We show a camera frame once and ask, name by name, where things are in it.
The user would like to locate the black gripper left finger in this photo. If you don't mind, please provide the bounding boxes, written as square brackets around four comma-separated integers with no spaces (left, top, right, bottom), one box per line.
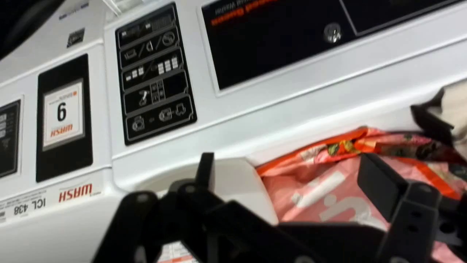
[93,152,304,263]

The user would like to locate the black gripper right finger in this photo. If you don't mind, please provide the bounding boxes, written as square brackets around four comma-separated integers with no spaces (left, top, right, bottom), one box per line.
[357,154,467,263]

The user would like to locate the pink floral tote bag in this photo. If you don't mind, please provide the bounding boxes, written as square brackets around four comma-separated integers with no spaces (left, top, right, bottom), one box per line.
[256,125,467,263]

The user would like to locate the beige cloth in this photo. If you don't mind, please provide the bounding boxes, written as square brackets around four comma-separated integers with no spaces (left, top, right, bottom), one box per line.
[440,81,467,158]

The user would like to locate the white washing machine number nine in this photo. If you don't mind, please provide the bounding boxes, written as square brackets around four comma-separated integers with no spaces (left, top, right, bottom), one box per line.
[0,0,119,263]

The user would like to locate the white washing machine number eight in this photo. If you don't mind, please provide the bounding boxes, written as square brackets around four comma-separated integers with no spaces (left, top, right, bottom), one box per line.
[103,0,467,196]

